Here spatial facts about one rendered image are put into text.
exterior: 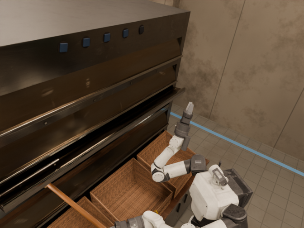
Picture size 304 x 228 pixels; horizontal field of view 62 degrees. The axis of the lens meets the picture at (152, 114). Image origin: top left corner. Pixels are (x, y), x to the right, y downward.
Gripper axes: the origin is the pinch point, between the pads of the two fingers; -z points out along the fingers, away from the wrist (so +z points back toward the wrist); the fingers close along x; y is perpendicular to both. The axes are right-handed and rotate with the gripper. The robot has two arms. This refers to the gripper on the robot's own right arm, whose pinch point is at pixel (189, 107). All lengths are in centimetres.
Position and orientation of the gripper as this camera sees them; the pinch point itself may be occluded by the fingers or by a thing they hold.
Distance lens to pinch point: 157.3
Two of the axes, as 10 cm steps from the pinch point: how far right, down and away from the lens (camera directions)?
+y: -9.5, -3.2, 0.3
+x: -0.8, 1.6, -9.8
